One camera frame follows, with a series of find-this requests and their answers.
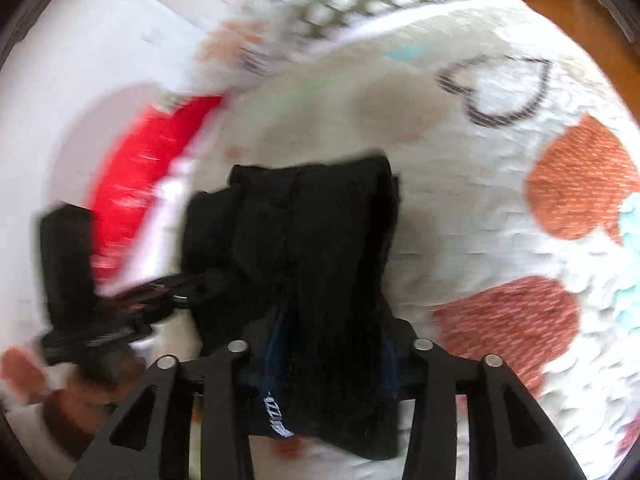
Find black pants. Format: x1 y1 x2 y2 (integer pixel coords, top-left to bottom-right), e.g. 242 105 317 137
180 154 399 460

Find person's left hand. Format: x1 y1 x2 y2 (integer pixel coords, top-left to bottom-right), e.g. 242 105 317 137
1 347 145 439

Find white bed sheet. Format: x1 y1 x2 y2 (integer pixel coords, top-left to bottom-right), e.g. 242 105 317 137
98 157 200 364

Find heart patterned quilt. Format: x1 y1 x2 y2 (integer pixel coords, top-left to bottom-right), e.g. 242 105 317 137
192 0 639 479

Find red long pillow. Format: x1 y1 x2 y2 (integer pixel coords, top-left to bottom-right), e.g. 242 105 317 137
89 0 372 285

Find wooden bed frame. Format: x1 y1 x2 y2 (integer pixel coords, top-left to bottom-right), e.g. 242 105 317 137
523 0 639 117

